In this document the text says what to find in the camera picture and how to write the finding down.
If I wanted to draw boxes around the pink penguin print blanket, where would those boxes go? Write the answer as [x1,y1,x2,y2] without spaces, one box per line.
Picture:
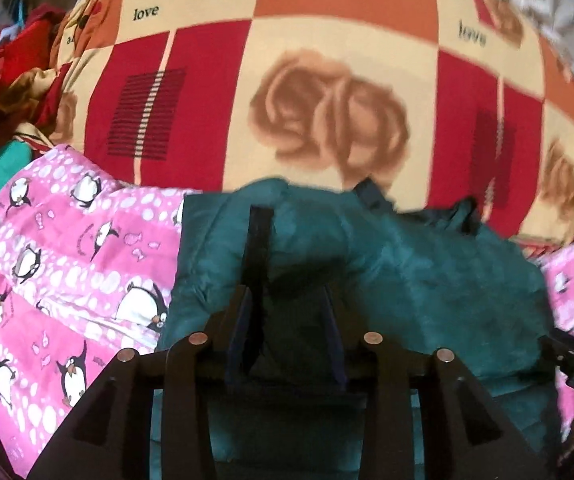
[0,144,574,480]

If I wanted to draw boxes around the teal quilted down jacket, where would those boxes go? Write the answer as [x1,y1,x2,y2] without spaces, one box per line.
[149,177,568,480]

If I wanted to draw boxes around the brown satin cloth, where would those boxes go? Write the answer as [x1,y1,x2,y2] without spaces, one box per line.
[0,62,75,142]

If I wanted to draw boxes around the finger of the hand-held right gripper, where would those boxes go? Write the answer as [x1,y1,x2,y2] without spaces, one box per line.
[537,334,574,362]

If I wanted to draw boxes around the teal green cloth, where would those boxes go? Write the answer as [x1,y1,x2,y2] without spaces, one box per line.
[0,140,34,202]

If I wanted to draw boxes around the white wrinkled sheet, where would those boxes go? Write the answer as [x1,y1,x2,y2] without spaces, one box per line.
[459,0,574,93]

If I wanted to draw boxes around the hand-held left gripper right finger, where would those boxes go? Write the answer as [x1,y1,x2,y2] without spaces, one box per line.
[322,285,550,480]

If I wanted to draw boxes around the rose print checked quilt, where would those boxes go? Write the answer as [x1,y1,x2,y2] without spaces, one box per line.
[50,0,574,250]

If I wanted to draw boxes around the red cloth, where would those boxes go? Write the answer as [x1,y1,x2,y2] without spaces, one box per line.
[0,4,74,133]

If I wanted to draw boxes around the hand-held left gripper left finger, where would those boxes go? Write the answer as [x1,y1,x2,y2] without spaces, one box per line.
[27,285,254,480]

